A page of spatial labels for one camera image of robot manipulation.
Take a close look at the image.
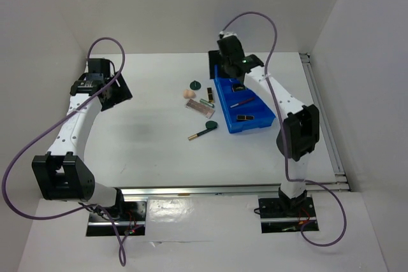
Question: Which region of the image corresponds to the black gold compact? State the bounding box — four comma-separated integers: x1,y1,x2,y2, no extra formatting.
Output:
232,83,246,92

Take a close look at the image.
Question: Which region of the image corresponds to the dark green powder puff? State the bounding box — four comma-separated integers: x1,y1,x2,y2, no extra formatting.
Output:
189,80,201,90

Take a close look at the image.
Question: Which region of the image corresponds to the peach makeup sponge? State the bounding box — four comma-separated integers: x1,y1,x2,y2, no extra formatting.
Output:
183,89,196,99

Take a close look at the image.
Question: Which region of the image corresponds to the green gold mascara pen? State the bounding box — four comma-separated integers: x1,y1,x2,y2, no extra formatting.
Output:
188,129,213,141

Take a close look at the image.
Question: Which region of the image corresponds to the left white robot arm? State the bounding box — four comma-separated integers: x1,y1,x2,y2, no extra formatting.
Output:
32,58,132,220

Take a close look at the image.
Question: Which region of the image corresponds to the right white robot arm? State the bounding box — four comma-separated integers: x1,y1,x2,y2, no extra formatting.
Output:
208,32,320,216

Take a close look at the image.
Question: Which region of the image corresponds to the black gold lipstick upright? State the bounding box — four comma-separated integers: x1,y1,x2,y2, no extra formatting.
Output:
207,87,214,103

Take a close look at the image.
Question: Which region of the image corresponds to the green small tube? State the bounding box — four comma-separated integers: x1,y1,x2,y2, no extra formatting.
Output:
200,99,214,108

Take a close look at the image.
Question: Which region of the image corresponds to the blue plastic organizer bin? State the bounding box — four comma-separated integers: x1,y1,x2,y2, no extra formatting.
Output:
213,67,275,134

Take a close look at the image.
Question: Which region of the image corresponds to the clear eyeshadow palette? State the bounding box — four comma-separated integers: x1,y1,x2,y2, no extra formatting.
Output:
185,99,215,119

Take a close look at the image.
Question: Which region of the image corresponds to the right side aluminium rail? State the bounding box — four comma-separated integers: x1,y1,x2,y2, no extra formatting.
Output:
299,53,350,190

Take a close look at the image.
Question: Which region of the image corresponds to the aluminium rail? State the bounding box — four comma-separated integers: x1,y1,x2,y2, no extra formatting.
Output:
50,182,350,199
299,53,350,190

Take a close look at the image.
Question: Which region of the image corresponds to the front aluminium rail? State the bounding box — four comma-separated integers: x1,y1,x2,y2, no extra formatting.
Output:
50,182,350,199

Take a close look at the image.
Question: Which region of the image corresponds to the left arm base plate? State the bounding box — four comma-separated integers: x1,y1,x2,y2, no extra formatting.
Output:
85,199,147,237

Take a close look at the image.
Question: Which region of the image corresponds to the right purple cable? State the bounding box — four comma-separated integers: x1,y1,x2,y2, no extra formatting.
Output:
221,11,347,247

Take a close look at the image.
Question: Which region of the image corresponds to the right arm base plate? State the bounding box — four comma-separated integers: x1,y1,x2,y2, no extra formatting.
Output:
253,197,319,234

